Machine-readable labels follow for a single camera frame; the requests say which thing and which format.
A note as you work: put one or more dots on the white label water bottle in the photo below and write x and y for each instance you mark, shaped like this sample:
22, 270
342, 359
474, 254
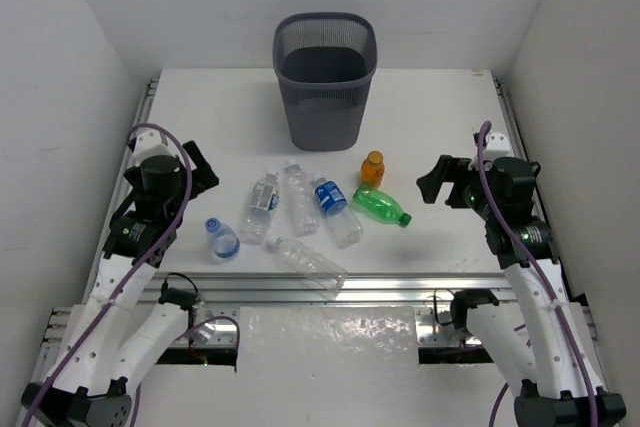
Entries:
260, 209

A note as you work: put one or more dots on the clear crinkled water bottle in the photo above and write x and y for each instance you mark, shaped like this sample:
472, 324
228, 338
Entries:
299, 195

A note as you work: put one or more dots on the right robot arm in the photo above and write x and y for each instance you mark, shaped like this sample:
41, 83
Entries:
548, 373

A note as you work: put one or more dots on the blue label water bottle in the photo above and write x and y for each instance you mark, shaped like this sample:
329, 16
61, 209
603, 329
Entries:
343, 225

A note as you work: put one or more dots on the green plastic bottle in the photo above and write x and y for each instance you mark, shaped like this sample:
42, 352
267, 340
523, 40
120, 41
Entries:
380, 206

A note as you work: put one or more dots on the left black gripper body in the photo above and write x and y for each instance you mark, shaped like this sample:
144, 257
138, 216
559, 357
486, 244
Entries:
198, 173

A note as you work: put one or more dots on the grey mesh waste bin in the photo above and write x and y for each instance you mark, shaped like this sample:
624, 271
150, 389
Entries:
324, 63

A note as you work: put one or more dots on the orange juice bottle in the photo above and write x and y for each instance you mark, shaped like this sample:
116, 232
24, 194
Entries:
372, 169

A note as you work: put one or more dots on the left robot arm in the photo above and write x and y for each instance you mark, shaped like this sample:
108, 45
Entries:
94, 379

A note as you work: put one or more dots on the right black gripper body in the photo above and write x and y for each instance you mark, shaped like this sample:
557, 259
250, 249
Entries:
467, 190

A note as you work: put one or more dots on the aluminium front rail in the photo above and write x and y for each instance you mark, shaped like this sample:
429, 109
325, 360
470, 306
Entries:
428, 295

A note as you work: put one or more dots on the small blue cap bottle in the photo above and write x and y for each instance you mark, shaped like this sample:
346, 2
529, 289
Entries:
222, 240

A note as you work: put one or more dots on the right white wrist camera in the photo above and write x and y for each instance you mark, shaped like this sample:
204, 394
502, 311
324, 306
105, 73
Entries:
495, 145

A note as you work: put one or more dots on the clear bottle near table edge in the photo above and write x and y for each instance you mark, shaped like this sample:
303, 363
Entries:
296, 257

